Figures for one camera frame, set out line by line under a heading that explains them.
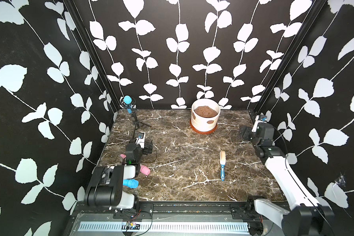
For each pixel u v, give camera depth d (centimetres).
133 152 70
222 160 90
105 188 43
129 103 95
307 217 76
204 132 105
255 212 63
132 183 79
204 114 103
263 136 58
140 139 78
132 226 71
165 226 70
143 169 85
